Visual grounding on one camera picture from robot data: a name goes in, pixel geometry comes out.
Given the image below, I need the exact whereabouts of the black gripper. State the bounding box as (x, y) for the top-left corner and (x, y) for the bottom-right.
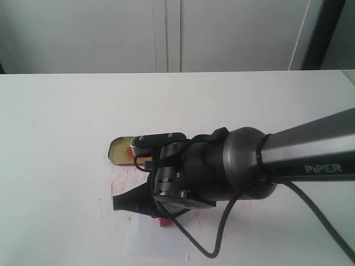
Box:
(112, 140), (217, 218)

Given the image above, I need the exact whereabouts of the red rubber stamp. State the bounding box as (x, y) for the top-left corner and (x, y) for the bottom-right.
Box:
(158, 218), (173, 227)

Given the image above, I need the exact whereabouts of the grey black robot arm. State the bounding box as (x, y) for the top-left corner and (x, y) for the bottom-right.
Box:
(112, 109), (354, 218)

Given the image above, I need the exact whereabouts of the white paper sheet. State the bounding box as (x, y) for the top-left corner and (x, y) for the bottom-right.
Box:
(126, 214), (189, 260)

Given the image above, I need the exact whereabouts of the gold tin lid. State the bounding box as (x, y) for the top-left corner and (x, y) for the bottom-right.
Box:
(108, 136), (151, 166)

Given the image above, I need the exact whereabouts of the white cabinet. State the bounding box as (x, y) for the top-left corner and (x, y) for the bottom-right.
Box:
(1, 1), (322, 74)

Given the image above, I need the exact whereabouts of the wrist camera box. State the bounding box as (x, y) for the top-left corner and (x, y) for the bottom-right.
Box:
(130, 132), (186, 156)

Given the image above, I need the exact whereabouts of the black cable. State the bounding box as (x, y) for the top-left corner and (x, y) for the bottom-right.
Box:
(133, 138), (355, 266)

